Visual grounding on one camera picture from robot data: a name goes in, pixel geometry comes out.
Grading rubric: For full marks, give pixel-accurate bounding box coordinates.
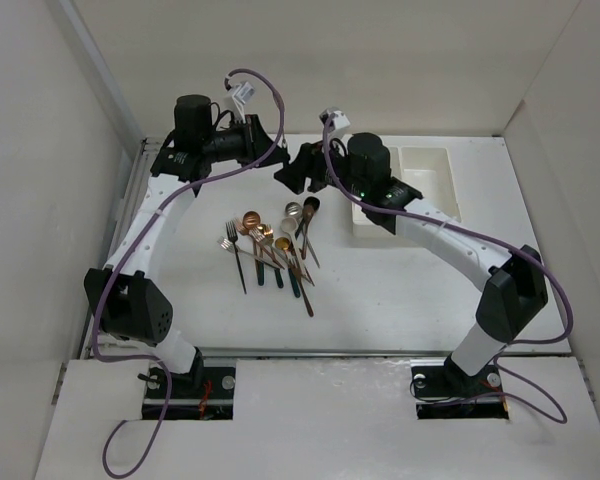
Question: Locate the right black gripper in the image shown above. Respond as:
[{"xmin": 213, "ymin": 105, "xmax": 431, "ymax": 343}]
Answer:
[{"xmin": 273, "ymin": 134, "xmax": 368, "ymax": 199}]

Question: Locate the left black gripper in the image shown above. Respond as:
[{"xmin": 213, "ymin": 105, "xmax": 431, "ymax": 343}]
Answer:
[{"xmin": 202, "ymin": 115, "xmax": 290, "ymax": 170}]

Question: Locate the black fork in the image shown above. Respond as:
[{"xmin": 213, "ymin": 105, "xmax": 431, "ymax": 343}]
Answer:
[{"xmin": 225, "ymin": 221, "xmax": 247, "ymax": 294}]

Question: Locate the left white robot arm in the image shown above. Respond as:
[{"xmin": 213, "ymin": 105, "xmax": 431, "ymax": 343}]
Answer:
[{"xmin": 84, "ymin": 89, "xmax": 289, "ymax": 397}]

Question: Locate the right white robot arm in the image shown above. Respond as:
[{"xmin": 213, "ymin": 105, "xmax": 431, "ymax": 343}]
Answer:
[{"xmin": 274, "ymin": 133, "xmax": 548, "ymax": 396}]

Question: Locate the black spoon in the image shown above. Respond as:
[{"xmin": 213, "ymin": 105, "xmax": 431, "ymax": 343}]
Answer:
[{"xmin": 295, "ymin": 196, "xmax": 321, "ymax": 238}]

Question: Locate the silver spoon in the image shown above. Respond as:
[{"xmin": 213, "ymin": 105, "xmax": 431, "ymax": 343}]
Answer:
[{"xmin": 285, "ymin": 202, "xmax": 303, "ymax": 218}]

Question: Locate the white spoon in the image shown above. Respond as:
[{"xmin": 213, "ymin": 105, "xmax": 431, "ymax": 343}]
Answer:
[{"xmin": 280, "ymin": 217, "xmax": 298, "ymax": 251}]

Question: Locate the copper spoon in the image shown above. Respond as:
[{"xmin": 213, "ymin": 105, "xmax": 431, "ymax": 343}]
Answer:
[{"xmin": 242, "ymin": 211, "xmax": 266, "ymax": 265}]

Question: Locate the rose gold fork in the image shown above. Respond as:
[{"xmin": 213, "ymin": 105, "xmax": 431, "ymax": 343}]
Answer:
[{"xmin": 233, "ymin": 218, "xmax": 264, "ymax": 259}]

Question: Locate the left white container bin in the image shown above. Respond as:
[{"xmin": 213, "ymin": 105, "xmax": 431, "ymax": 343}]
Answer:
[{"xmin": 349, "ymin": 144, "xmax": 406, "ymax": 239}]

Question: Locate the white container bin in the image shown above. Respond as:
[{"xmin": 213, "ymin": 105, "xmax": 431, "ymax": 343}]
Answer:
[
  {"xmin": 399, "ymin": 147, "xmax": 461, "ymax": 220},
  {"xmin": 349, "ymin": 144, "xmax": 406, "ymax": 239}
]

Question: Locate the right white container bin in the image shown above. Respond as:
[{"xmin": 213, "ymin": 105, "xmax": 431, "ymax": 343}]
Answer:
[{"xmin": 399, "ymin": 147, "xmax": 461, "ymax": 220}]

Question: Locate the gold spoon dark handle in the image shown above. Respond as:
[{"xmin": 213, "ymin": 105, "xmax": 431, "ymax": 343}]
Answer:
[{"xmin": 274, "ymin": 237, "xmax": 303, "ymax": 280}]

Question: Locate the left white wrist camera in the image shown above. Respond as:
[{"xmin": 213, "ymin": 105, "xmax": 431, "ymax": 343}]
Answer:
[{"xmin": 224, "ymin": 81, "xmax": 255, "ymax": 109}]

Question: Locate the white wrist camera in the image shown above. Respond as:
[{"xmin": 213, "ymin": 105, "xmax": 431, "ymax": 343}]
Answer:
[
  {"xmin": 319, "ymin": 107, "xmax": 351, "ymax": 138},
  {"xmin": 224, "ymin": 81, "xmax": 255, "ymax": 109}
]

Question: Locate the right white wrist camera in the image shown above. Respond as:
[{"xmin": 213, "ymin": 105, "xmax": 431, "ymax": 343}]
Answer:
[{"xmin": 319, "ymin": 107, "xmax": 351, "ymax": 138}]

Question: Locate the long copper handle utensil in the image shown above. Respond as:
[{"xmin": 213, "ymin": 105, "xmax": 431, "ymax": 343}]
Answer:
[{"xmin": 286, "ymin": 245, "xmax": 314, "ymax": 318}]

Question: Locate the green handle utensil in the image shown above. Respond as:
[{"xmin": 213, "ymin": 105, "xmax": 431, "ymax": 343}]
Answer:
[{"xmin": 261, "ymin": 235, "xmax": 284, "ymax": 289}]

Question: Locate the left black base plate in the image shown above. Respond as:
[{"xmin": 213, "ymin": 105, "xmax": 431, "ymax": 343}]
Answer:
[{"xmin": 137, "ymin": 366, "xmax": 236, "ymax": 421}]

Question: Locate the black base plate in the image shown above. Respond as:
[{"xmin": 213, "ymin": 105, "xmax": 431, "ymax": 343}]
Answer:
[
  {"xmin": 137, "ymin": 366, "xmax": 236, "ymax": 421},
  {"xmin": 409, "ymin": 365, "xmax": 509, "ymax": 420}
]

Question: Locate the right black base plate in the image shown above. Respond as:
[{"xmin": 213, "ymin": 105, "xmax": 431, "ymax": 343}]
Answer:
[{"xmin": 409, "ymin": 365, "xmax": 509, "ymax": 420}]

